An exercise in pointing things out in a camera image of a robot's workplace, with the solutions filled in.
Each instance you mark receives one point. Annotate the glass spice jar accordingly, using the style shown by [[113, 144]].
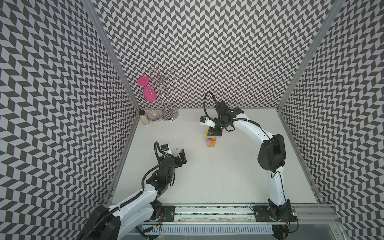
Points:
[[143, 117]]

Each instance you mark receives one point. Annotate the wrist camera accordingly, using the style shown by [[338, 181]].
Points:
[[204, 120], [165, 148]]

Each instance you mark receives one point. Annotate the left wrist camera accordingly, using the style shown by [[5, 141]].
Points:
[[165, 148]]

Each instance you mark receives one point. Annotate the striped ceramic bowl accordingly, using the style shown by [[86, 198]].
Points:
[[155, 115]]

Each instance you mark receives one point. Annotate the natural wood arch block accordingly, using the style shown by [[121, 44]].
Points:
[[211, 138]]

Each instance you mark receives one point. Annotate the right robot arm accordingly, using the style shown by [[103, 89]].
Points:
[[271, 154]]

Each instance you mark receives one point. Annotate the pink plastic wine glass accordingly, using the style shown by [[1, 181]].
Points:
[[148, 91]]

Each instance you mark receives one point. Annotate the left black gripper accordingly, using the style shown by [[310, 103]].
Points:
[[179, 163]]

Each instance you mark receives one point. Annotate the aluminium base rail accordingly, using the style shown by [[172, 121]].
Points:
[[303, 221]]

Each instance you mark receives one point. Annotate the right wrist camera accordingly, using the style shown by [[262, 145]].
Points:
[[204, 120]]

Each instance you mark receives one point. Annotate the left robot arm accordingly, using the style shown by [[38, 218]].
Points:
[[116, 221]]

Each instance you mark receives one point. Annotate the chrome wire glass stand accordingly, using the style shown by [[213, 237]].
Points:
[[163, 81]]

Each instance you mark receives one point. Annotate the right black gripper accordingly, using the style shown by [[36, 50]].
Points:
[[216, 130]]

